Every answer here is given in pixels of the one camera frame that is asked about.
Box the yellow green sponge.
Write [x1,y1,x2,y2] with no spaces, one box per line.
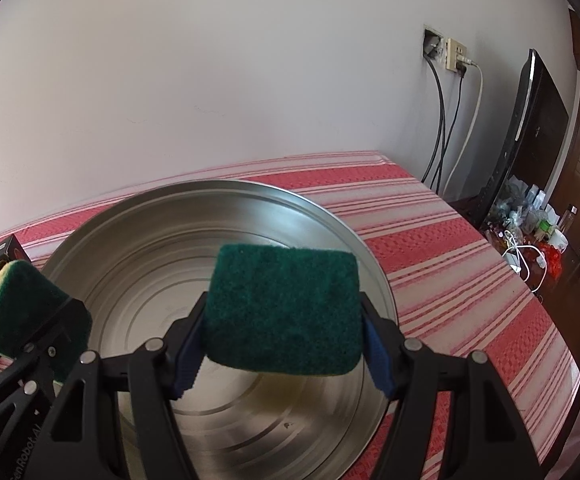
[0,260,69,359]

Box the green scouring sponge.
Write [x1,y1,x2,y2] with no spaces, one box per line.
[204,244,363,376]

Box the round metal cookie tin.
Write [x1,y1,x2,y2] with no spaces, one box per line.
[44,180,396,479]

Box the black television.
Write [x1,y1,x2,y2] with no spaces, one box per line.
[471,49,569,229]

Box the black cable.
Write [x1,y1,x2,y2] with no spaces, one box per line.
[421,54,467,194]

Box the white cable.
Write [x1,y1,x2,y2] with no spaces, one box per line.
[442,58,486,196]

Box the beige wall socket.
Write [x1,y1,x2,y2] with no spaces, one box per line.
[444,38,467,73]

